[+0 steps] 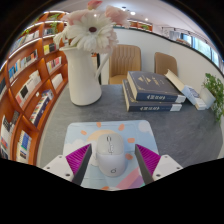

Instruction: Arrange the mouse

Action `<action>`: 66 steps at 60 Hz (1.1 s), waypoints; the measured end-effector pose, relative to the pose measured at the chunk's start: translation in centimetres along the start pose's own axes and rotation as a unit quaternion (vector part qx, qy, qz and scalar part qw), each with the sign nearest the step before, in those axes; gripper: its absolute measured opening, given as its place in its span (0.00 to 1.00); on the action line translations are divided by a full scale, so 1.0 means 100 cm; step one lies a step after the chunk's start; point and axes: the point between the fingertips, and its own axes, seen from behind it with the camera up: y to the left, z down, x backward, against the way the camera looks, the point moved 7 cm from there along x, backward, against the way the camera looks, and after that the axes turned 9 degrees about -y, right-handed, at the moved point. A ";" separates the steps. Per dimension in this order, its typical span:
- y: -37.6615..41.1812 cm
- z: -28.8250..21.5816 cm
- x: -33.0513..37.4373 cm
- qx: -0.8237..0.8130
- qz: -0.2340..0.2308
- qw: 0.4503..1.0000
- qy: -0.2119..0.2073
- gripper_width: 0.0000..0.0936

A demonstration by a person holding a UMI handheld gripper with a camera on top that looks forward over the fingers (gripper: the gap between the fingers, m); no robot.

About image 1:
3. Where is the tan upholstered chair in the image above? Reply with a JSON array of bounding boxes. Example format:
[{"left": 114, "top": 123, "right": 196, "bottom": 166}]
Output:
[
  {"left": 108, "top": 44, "right": 143, "bottom": 85},
  {"left": 153, "top": 51, "right": 179, "bottom": 77}
]

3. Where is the thick white book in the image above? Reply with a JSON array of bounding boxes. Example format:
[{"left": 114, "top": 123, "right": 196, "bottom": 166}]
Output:
[{"left": 164, "top": 68, "right": 201, "bottom": 101}]

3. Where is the white computer mouse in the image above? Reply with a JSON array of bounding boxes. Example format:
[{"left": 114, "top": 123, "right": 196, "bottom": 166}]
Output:
[{"left": 95, "top": 133, "right": 128, "bottom": 178}]

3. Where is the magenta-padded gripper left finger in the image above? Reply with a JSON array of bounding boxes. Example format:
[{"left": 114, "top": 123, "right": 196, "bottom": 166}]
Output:
[{"left": 43, "top": 143, "right": 93, "bottom": 186}]

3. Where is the green leafy pothos plant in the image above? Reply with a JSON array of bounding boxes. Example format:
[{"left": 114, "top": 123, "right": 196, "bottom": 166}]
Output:
[{"left": 202, "top": 73, "right": 224, "bottom": 123}]

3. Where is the blue and white book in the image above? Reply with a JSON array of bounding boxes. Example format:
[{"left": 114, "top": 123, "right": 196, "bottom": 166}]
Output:
[{"left": 181, "top": 84, "right": 208, "bottom": 111}]

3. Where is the window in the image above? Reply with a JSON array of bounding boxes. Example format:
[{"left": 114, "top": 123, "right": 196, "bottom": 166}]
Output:
[{"left": 168, "top": 29, "right": 221, "bottom": 68}]

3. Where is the pastel printed mouse pad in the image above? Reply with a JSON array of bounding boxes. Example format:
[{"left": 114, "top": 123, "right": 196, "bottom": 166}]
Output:
[{"left": 62, "top": 119, "right": 160, "bottom": 191}]

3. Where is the white ceramic vase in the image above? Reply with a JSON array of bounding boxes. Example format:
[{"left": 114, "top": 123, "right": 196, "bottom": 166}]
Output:
[{"left": 59, "top": 44, "right": 111, "bottom": 107}]

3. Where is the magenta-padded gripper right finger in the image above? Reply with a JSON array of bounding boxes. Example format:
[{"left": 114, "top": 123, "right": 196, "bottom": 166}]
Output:
[{"left": 134, "top": 143, "right": 184, "bottom": 185}]

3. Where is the orange wooden shelf unit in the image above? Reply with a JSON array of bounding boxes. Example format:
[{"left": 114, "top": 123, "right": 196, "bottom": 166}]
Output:
[{"left": 0, "top": 9, "right": 154, "bottom": 166}]

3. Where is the white plant pot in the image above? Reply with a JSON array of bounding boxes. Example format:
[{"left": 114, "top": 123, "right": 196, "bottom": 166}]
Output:
[{"left": 199, "top": 87, "right": 217, "bottom": 109}]

